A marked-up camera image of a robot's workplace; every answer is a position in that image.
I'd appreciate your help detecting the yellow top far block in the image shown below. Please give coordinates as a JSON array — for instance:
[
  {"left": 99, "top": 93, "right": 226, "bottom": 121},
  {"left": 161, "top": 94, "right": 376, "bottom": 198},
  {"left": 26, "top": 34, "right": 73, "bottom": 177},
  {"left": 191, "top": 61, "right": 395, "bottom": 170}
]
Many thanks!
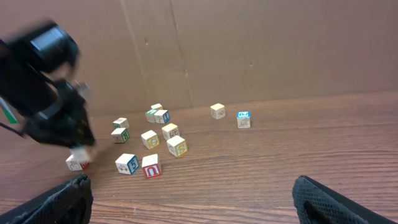
[{"left": 210, "top": 103, "right": 226, "bottom": 119}]

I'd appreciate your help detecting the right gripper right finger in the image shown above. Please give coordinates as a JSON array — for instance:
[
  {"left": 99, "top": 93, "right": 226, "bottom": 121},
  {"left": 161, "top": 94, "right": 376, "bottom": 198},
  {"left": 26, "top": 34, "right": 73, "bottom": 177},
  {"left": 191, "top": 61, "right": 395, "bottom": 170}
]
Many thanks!
[{"left": 292, "top": 175, "right": 397, "bottom": 224}]

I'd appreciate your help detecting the plain top wooden block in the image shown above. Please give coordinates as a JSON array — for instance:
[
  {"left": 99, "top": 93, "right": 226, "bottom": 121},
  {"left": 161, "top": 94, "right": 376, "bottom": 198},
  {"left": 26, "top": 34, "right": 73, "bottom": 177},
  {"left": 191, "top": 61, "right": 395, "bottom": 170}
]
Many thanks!
[{"left": 151, "top": 103, "right": 163, "bottom": 110}]

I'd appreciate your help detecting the cardboard back wall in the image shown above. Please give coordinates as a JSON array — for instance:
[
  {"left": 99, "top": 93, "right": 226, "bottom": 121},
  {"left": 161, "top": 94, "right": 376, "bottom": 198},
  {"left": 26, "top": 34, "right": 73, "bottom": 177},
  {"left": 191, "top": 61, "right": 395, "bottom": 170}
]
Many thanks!
[{"left": 1, "top": 0, "right": 397, "bottom": 116}]

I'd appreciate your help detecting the wooden block beside teal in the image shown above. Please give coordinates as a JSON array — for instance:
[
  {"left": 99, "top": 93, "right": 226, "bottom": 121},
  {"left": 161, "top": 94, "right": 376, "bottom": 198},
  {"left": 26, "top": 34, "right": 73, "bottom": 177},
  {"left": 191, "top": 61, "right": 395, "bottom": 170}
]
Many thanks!
[{"left": 154, "top": 110, "right": 170, "bottom": 124}]

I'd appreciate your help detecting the patterned top wooden block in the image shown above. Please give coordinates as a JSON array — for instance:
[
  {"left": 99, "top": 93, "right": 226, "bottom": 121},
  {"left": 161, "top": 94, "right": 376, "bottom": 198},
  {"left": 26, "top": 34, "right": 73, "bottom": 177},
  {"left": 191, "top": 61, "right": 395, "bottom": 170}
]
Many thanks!
[{"left": 167, "top": 136, "right": 188, "bottom": 157}]

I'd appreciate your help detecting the number one wooden block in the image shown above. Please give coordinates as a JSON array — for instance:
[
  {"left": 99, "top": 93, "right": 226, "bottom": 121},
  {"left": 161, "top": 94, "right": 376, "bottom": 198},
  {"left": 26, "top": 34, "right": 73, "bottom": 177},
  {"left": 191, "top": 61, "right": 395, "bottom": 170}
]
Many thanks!
[{"left": 115, "top": 154, "right": 139, "bottom": 175}]

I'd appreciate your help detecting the red sided wooden block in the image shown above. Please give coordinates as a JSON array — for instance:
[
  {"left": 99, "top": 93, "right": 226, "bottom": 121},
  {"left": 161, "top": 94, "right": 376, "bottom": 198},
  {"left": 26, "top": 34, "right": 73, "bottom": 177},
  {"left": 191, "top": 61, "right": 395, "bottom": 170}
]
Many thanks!
[{"left": 111, "top": 128, "right": 130, "bottom": 143}]

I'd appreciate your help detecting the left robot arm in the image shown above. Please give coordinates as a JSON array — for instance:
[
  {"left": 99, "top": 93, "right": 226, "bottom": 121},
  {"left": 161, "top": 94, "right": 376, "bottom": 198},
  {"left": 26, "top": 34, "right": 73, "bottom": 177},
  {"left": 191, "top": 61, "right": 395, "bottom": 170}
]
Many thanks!
[{"left": 1, "top": 41, "right": 95, "bottom": 148}]

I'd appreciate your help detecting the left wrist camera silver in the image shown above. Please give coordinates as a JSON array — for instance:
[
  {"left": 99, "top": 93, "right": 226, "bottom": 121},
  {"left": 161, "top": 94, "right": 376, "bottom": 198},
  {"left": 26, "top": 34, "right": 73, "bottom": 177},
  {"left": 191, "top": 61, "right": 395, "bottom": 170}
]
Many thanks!
[{"left": 7, "top": 20, "right": 80, "bottom": 73}]

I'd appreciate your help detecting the yellow sided wooden block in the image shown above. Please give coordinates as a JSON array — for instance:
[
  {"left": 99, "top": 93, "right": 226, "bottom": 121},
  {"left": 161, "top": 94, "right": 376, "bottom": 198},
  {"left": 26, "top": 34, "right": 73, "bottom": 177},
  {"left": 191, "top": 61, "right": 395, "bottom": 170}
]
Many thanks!
[{"left": 141, "top": 130, "right": 160, "bottom": 149}]

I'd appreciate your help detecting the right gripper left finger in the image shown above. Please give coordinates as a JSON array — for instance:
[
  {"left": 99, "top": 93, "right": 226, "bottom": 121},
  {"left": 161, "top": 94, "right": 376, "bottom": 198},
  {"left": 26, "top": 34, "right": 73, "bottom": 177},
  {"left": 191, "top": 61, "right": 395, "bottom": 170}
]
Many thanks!
[{"left": 1, "top": 174, "right": 93, "bottom": 224}]

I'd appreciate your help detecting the far left wooden block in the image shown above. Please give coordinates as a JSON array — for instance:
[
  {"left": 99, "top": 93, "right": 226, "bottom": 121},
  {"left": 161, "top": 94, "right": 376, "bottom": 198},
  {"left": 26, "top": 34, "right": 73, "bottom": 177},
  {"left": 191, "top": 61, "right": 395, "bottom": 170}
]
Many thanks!
[{"left": 65, "top": 155, "right": 90, "bottom": 171}]

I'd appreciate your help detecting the red sided picture block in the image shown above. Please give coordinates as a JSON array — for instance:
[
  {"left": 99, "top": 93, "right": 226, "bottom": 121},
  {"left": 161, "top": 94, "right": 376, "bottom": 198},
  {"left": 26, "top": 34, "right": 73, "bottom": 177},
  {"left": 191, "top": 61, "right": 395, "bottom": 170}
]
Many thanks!
[{"left": 142, "top": 154, "right": 162, "bottom": 179}]

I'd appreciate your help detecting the green edged wooden block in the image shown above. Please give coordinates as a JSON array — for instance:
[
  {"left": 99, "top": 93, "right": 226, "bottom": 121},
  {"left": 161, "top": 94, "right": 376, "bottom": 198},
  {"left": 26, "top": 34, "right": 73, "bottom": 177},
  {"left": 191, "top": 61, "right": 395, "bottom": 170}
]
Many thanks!
[{"left": 113, "top": 118, "right": 129, "bottom": 129}]

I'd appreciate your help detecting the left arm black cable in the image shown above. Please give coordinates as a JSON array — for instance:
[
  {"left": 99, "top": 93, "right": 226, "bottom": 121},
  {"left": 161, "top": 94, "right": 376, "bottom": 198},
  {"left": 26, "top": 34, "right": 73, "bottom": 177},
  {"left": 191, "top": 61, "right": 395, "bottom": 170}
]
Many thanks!
[{"left": 0, "top": 121, "right": 25, "bottom": 138}]

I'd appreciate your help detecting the yellow top central block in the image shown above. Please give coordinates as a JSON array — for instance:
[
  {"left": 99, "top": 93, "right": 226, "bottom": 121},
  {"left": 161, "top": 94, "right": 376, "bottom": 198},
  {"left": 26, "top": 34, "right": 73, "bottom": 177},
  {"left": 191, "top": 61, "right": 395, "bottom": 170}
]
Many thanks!
[{"left": 162, "top": 123, "right": 180, "bottom": 140}]

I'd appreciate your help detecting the teal letter wooden block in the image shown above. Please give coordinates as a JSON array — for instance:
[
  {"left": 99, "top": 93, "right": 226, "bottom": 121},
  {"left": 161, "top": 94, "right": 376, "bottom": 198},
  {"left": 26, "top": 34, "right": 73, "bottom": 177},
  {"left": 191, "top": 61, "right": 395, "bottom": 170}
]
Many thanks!
[{"left": 145, "top": 109, "right": 157, "bottom": 123}]

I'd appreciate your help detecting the blue letter P block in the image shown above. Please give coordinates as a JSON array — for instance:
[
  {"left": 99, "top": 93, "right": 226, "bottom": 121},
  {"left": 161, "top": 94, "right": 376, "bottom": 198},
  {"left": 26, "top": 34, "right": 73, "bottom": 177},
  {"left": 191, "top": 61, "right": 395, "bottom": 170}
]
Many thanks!
[{"left": 236, "top": 111, "right": 251, "bottom": 129}]

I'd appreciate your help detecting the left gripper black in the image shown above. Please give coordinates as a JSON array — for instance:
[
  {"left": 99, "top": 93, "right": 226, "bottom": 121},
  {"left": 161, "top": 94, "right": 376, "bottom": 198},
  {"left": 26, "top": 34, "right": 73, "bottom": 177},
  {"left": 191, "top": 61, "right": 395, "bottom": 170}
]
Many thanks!
[{"left": 23, "top": 79, "right": 95, "bottom": 148}]

